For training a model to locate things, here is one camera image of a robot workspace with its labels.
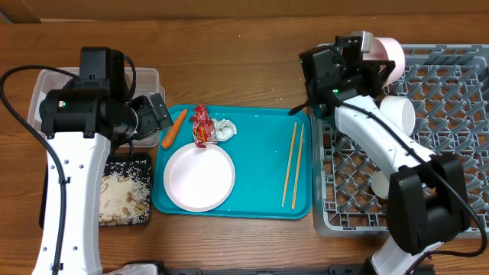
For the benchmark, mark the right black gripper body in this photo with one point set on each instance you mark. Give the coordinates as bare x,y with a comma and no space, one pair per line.
367,78

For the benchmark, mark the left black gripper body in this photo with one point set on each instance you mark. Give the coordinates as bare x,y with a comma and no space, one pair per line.
147,119

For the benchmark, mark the orange carrot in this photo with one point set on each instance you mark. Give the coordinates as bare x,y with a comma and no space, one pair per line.
172,133

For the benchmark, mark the pink white bowl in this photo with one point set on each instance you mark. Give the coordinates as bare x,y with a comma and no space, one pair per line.
386,48

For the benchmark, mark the red snack wrapper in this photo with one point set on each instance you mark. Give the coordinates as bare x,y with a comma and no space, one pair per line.
203,127

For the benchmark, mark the pale green bowl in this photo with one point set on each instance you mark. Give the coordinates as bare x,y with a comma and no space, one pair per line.
400,111

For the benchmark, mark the large white plate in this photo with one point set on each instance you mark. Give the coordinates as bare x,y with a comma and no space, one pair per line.
199,179

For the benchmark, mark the wooden chopstick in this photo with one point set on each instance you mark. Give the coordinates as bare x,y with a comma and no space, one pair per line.
285,186

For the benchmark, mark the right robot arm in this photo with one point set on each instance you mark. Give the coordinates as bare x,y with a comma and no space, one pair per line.
427,201

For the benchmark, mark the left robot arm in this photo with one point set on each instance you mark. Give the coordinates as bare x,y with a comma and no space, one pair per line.
81,125

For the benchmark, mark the black food waste tray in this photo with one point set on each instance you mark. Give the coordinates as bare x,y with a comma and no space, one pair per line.
130,160

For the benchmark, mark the grey dishwasher rack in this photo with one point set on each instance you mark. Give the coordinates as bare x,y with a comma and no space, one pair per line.
448,86

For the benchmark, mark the rice and peanut scraps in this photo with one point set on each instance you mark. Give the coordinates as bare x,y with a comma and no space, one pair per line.
122,198

